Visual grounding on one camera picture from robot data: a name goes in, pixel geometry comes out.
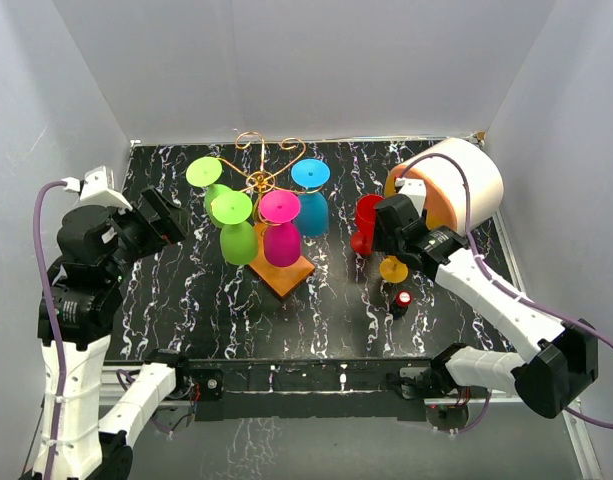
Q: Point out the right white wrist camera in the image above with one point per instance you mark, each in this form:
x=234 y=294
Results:
x=414 y=188

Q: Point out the pink plastic wine glass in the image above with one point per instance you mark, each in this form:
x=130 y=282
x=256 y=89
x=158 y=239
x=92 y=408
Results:
x=282 y=241

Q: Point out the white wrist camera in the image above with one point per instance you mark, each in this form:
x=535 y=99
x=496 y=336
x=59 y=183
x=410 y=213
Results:
x=97 y=188
x=414 y=188

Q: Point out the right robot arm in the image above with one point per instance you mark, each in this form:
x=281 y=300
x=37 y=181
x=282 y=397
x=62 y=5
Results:
x=551 y=363

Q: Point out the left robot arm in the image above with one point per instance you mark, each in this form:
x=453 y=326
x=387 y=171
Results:
x=99 y=244

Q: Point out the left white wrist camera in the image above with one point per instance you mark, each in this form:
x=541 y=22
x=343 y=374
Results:
x=97 y=188

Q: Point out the red plastic wine glass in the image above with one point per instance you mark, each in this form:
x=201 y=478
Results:
x=365 y=219

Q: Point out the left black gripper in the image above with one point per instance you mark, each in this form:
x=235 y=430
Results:
x=170 y=226

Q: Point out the green plastic wine glass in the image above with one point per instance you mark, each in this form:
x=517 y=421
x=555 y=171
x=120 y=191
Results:
x=238 y=238
x=204 y=173

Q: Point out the orange and white cylinder box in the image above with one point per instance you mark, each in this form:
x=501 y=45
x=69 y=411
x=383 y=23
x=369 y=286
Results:
x=446 y=168

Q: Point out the small red black button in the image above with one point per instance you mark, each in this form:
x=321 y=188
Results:
x=400 y=304

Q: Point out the orange plastic wine glass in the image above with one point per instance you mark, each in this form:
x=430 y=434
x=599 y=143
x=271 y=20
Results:
x=393 y=270

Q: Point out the gold wire wine glass rack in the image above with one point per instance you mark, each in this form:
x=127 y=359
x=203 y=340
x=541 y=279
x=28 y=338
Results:
x=257 y=224

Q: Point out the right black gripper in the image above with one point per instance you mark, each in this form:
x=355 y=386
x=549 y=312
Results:
x=381 y=242

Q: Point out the blue plastic wine glass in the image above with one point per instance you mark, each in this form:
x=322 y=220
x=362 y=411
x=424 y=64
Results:
x=311 y=174

